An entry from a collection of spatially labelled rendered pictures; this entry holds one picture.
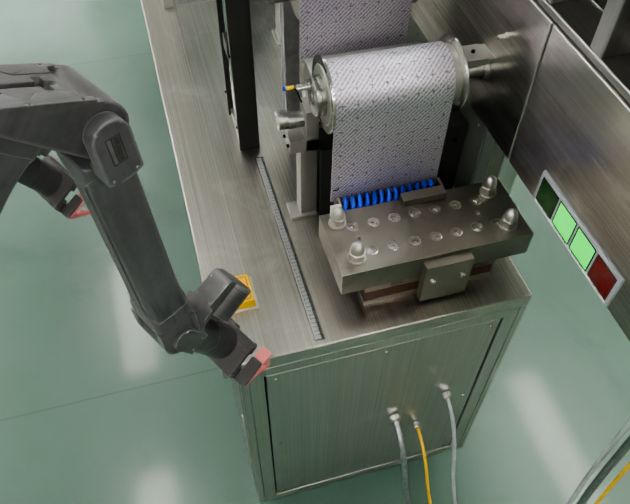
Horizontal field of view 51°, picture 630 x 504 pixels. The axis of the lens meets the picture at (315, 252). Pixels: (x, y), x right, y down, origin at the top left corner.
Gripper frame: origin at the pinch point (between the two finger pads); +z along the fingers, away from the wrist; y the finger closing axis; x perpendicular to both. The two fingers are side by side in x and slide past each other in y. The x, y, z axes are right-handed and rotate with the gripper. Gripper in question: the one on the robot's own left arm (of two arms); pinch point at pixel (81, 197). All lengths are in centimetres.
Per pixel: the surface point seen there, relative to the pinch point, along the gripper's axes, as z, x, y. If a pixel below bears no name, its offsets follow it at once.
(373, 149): 13, -43, -39
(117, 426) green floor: 85, 62, 9
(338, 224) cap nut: 16, -28, -42
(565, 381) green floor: 143, -39, -86
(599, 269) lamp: 9, -46, -86
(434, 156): 23, -51, -46
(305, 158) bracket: 15.9, -34.6, -26.4
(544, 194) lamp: 14, -53, -71
